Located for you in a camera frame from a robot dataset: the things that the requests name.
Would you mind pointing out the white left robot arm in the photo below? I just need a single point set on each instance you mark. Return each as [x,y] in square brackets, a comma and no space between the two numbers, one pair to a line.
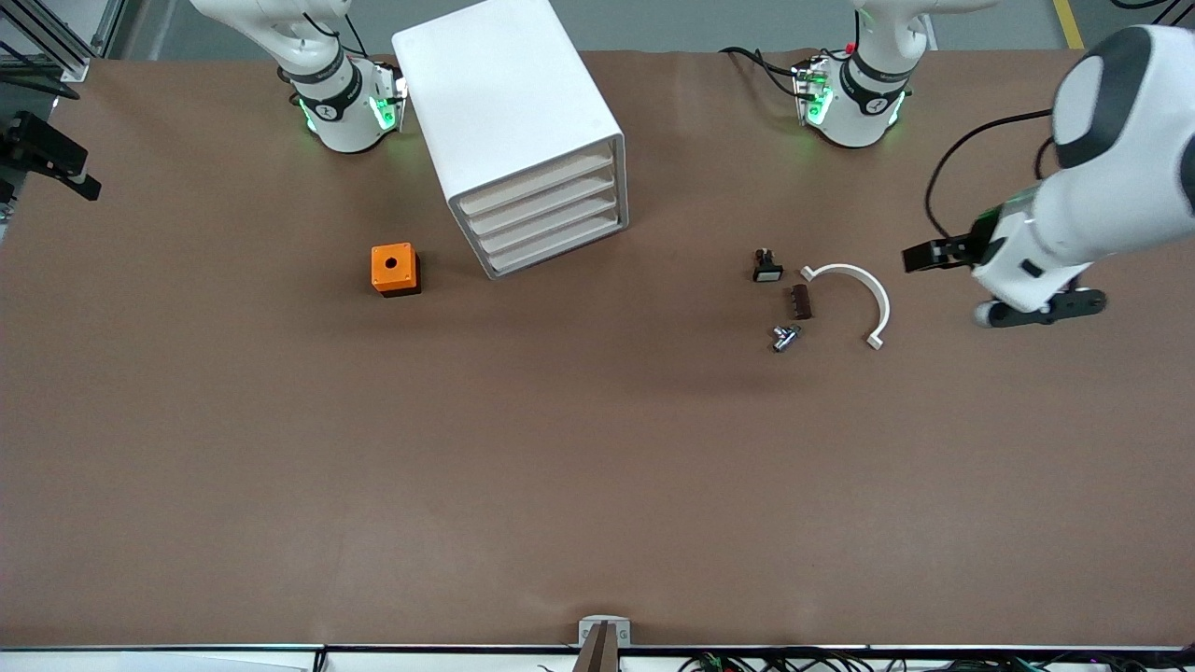
[1120,187]

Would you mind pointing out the orange button box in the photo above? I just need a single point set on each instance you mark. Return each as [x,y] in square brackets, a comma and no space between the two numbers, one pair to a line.
[381,272]

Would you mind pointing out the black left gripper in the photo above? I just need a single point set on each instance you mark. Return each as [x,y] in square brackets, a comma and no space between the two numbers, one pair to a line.
[976,244]

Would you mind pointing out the brown terminal block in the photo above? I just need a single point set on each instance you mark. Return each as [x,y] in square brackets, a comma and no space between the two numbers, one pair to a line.
[801,302]

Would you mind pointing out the aluminium frame profile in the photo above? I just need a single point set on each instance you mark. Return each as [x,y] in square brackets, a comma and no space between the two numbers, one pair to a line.
[70,65]

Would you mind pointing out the silver key switch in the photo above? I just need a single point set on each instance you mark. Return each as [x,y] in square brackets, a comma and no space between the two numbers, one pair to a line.
[784,338]

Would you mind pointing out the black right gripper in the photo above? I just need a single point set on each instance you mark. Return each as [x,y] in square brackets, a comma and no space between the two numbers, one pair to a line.
[37,147]

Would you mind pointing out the white drawer cabinet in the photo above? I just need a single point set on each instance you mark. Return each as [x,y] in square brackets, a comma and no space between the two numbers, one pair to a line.
[504,93]

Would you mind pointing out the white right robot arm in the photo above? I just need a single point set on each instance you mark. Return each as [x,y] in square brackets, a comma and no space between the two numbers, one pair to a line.
[341,121]

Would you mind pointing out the black rectangular white-faced switch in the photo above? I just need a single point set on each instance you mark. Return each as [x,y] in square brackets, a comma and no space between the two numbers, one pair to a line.
[767,272]

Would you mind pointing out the white curved bracket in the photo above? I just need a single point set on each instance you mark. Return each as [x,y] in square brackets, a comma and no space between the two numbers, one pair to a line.
[845,269]

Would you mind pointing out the grey metal mount bracket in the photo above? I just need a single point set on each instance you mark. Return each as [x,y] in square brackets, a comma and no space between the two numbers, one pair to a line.
[586,627]

